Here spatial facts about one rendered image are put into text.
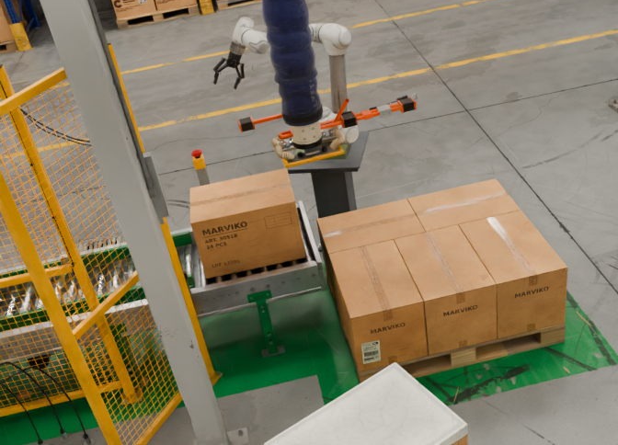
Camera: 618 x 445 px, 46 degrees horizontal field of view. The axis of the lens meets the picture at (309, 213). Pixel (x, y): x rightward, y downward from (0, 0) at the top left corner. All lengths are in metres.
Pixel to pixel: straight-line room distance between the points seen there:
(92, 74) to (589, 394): 2.95
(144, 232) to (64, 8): 0.93
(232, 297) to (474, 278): 1.36
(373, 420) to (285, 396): 1.60
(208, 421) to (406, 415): 1.33
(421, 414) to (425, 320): 1.33
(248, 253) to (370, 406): 1.72
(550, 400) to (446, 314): 0.70
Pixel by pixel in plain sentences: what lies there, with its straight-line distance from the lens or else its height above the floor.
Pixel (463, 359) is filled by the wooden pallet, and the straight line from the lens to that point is 4.25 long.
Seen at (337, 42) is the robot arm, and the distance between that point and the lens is 4.46.
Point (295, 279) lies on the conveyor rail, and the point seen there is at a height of 0.52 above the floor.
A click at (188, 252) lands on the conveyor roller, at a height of 0.55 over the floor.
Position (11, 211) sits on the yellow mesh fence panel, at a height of 1.71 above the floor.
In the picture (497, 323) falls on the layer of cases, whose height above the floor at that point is 0.26.
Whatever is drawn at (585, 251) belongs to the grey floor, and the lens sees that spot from 5.13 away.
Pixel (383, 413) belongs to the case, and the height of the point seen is 1.02.
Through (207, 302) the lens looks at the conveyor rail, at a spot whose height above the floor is 0.51.
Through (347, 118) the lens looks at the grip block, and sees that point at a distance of 4.11.
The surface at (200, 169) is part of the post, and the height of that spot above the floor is 0.92.
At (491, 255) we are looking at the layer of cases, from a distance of 4.17.
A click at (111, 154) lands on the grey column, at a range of 2.86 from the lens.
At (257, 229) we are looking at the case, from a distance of 4.13.
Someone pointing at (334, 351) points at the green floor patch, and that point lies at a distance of 4.45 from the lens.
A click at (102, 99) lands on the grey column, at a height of 2.11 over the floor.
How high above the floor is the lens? 3.07
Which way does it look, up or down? 33 degrees down
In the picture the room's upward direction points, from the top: 10 degrees counter-clockwise
